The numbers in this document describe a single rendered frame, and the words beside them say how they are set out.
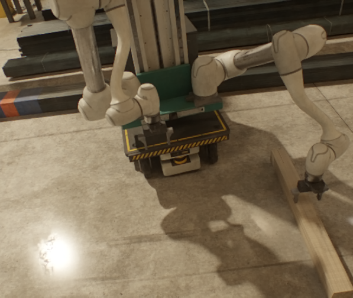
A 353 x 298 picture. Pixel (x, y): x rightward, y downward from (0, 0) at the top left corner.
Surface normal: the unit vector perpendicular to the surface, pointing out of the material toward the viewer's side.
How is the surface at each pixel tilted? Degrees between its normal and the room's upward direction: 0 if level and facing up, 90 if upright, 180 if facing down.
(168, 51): 90
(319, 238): 0
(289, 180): 0
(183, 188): 0
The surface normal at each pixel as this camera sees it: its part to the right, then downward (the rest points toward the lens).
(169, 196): -0.11, -0.76
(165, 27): 0.20, 0.62
